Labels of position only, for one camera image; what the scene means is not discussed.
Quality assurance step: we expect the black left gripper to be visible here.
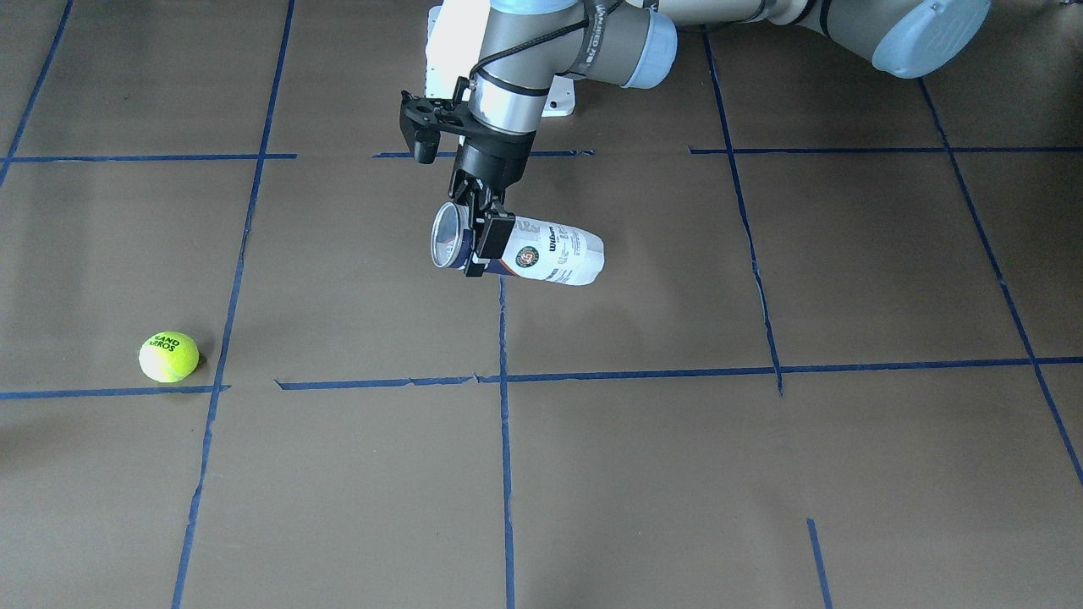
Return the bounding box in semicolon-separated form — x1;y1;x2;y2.
448;131;536;277

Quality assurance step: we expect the white tennis ball can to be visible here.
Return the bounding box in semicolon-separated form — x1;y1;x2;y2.
431;200;606;286

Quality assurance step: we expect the yellow tennis ball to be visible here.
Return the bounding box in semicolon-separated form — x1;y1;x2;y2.
138;331;201;384

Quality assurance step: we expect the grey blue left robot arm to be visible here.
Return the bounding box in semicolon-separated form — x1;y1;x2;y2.
401;1;991;286

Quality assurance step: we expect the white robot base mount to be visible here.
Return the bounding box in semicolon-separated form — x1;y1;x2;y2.
423;1;491;99

